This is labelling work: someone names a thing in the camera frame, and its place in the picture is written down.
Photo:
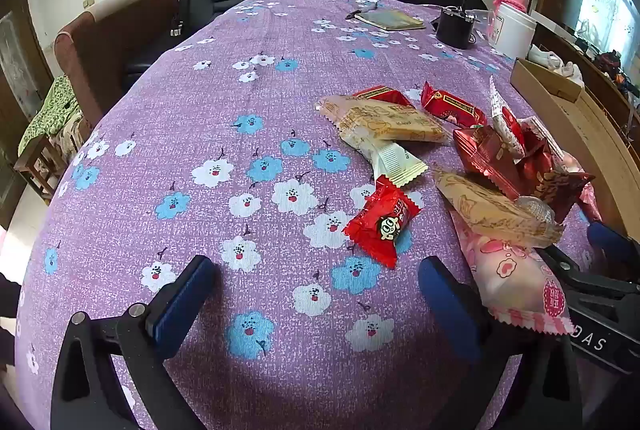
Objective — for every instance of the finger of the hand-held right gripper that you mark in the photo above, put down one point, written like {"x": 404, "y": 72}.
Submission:
{"x": 610, "y": 241}
{"x": 567, "y": 270}

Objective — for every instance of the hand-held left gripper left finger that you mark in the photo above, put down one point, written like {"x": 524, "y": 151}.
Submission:
{"x": 185, "y": 305}

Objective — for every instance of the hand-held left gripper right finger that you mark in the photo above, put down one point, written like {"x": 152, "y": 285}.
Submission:
{"x": 445, "y": 310}

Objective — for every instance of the pink heart print packet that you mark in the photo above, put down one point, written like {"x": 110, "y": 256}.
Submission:
{"x": 515, "y": 285}

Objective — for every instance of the long brown beige packet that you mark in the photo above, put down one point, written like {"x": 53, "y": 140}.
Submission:
{"x": 492, "y": 210}

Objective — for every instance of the small red cartoon candy packet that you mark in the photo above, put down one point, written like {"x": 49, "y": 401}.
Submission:
{"x": 380, "y": 220}

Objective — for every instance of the cardboard box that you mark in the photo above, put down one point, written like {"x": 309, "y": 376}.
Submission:
{"x": 590, "y": 130}

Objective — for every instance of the bright red foil packet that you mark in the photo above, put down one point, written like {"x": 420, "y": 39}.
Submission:
{"x": 535, "y": 150}

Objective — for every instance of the dark red foil packet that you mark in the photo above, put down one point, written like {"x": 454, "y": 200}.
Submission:
{"x": 485, "y": 153}

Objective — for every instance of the white red patterned packet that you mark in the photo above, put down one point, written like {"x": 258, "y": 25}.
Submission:
{"x": 505, "y": 130}

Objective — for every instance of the white and green snack packet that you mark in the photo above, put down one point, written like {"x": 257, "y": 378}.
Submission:
{"x": 395, "y": 163}

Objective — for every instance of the beige wafer packet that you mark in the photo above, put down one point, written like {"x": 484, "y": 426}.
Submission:
{"x": 390, "y": 123}

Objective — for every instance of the red rectangular snack packet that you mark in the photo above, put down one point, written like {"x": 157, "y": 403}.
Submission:
{"x": 452, "y": 106}

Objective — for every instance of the red packet with gold label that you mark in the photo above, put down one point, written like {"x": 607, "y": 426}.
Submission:
{"x": 382, "y": 93}

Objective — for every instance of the wooden glass cabinet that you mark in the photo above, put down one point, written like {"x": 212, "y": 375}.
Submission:
{"x": 590, "y": 75}

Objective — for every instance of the white cloth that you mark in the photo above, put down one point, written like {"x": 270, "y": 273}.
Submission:
{"x": 550, "y": 60}

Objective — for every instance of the purple floral tablecloth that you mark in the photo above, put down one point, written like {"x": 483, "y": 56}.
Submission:
{"x": 225, "y": 110}

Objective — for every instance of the beige patterned blanket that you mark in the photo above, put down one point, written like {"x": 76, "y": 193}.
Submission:
{"x": 70, "y": 135}

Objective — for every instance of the wooden stool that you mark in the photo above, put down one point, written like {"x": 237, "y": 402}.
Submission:
{"x": 35, "y": 160}

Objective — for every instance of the white canister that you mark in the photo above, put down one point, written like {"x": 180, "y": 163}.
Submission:
{"x": 515, "y": 33}

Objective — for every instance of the green patterned blanket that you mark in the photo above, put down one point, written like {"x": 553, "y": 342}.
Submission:
{"x": 52, "y": 105}

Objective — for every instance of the black container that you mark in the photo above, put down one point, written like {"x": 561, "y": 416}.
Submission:
{"x": 452, "y": 30}

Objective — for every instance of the brown armchair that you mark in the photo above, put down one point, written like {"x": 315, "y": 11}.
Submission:
{"x": 110, "y": 40}

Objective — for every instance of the green notebook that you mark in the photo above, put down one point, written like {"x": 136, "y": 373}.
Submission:
{"x": 392, "y": 20}

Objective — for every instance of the wooden door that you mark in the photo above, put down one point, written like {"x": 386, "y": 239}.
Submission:
{"x": 20, "y": 50}

